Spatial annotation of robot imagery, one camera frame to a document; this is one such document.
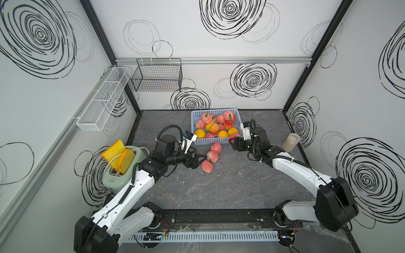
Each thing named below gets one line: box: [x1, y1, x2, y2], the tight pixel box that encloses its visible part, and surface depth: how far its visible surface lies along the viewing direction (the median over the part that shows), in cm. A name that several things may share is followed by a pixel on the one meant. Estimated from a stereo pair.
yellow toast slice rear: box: [101, 139, 127, 171], surface depth 76 cm
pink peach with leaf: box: [200, 112, 213, 124], surface depth 104 cm
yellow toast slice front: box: [118, 148, 136, 175], surface depth 72 cm
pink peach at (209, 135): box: [205, 132, 215, 139], surface depth 102 cm
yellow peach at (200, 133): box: [194, 128, 206, 139], surface depth 103 cm
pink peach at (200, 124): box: [195, 119, 206, 130], surface depth 107 cm
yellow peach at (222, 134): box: [217, 130, 229, 138], surface depth 103 cm
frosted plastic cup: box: [281, 132, 301, 153], surface depth 94 cm
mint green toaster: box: [102, 145, 147, 191], surface depth 74 cm
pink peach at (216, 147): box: [210, 142, 222, 154], surface depth 96 cm
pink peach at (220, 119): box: [216, 114, 226, 124], surface depth 110 cm
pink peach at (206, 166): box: [201, 160, 214, 174], surface depth 89 cm
